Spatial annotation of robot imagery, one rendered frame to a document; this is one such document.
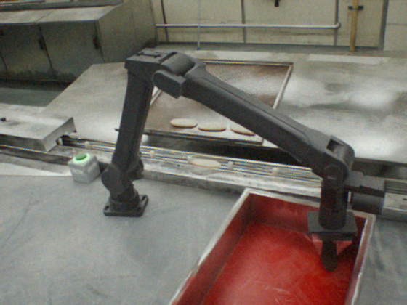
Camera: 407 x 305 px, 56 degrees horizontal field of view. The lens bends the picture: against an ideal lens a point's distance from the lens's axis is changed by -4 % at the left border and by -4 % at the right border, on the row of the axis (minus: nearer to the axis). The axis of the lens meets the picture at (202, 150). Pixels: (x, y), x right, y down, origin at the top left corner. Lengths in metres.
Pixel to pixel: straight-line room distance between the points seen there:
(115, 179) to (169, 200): 0.20
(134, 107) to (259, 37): 4.19
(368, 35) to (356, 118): 3.50
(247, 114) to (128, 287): 0.49
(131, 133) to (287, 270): 0.49
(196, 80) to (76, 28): 3.36
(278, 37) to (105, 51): 2.13
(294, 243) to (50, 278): 0.62
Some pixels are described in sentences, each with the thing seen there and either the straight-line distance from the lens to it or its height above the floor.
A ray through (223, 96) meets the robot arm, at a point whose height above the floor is 1.23.
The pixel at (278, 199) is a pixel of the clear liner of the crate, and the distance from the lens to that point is 1.00.
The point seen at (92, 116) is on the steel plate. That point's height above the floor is 0.82.
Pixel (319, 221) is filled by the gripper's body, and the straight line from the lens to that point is 0.89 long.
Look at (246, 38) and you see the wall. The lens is 5.10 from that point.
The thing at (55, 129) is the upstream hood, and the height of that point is 0.92.
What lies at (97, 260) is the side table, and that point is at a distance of 1.07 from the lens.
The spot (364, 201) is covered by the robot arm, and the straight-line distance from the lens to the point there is 0.82.
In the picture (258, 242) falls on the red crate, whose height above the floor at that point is 0.82.
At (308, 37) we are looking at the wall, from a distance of 4.91.
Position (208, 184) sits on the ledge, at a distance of 1.19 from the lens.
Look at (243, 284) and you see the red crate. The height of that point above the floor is 0.82.
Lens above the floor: 1.55
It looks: 32 degrees down
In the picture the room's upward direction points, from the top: 7 degrees counter-clockwise
